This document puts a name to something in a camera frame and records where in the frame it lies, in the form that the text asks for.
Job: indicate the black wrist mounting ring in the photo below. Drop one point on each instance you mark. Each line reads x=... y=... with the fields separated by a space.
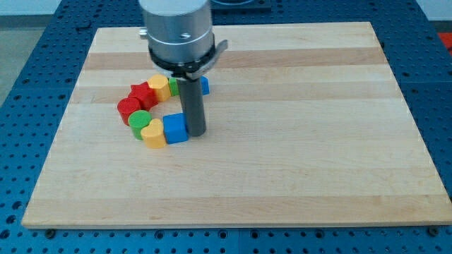
x=191 y=70

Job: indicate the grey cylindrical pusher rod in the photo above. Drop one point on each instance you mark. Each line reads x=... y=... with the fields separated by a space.
x=191 y=97

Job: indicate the yellow hexagon block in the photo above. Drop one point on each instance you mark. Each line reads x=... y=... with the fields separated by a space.
x=160 y=84

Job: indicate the blue cube block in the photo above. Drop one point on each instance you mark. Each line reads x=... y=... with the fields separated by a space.
x=175 y=128

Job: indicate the red star block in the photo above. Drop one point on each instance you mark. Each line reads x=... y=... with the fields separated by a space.
x=144 y=94

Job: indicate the yellow heart block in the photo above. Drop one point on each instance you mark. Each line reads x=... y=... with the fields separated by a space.
x=153 y=134

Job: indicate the green cylinder block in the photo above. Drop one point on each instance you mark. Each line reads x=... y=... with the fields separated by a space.
x=137 y=121

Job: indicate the red cylinder block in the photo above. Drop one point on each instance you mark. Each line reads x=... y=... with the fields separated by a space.
x=126 y=107

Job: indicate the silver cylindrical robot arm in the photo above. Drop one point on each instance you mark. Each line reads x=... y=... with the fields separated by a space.
x=181 y=43

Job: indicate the light wooden board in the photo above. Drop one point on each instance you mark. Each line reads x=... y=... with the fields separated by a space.
x=306 y=127

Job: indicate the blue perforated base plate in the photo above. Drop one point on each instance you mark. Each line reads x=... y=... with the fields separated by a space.
x=35 y=105

